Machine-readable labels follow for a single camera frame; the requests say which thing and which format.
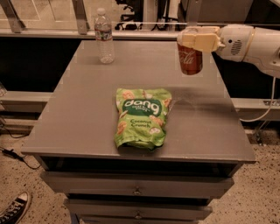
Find black floor cable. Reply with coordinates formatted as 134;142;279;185
0;125;42;171

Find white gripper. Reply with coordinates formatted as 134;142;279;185
181;24;254;62

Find red coke can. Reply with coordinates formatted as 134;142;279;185
177;27;203;75

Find drawer with knob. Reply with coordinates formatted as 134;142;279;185
41;171;234;199
64;199;212;221

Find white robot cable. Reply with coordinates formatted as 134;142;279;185
239;76;277;123

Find green dang chips bag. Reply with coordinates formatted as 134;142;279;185
115;88;172;151

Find black white sneaker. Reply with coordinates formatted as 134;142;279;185
0;192;32;224

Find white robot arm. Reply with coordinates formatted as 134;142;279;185
177;24;280;79

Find grey drawer cabinet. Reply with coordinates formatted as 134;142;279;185
23;41;255;224

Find top drawer with knob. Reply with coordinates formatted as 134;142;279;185
41;171;234;199

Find clear plastic water bottle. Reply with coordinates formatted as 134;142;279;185
94;8;115;64

